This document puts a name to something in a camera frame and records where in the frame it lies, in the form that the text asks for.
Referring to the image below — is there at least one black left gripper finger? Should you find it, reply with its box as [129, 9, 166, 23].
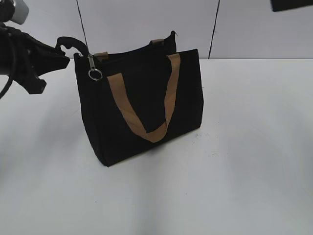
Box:
[55, 36, 88, 57]
[22, 72, 46, 94]

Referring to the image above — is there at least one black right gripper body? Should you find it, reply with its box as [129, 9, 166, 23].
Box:
[270, 0, 313, 12]

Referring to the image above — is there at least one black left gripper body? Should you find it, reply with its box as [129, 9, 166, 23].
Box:
[0, 23, 69, 83]

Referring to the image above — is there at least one silver zipper pull with ring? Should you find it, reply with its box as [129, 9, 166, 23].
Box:
[88, 54, 103, 81]

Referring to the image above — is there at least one black bag with tan handles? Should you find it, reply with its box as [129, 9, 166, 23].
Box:
[74, 32, 204, 166]

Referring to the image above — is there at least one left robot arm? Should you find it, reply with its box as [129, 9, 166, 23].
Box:
[0, 0, 90, 96]

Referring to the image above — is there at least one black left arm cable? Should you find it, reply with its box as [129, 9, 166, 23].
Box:
[0, 36, 19, 100]

